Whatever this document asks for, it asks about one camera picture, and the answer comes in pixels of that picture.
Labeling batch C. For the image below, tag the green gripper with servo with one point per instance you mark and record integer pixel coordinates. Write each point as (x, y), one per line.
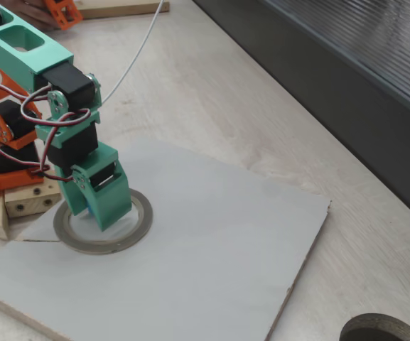
(109, 185)

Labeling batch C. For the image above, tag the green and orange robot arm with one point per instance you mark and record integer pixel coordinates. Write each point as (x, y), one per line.
(13, 49)

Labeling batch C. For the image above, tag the person's hand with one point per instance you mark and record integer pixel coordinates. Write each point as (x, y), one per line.
(36, 14)

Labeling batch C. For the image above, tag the wooden block with screw holes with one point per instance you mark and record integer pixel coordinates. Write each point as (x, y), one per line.
(30, 204)

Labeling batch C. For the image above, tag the white laminated chipboard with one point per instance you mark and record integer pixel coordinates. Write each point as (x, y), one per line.
(190, 277)

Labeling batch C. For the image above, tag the thin wooden board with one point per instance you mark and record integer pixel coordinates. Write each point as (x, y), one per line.
(126, 9)

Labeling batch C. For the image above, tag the ribbed glass desk partition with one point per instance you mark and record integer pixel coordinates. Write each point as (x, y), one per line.
(332, 89)

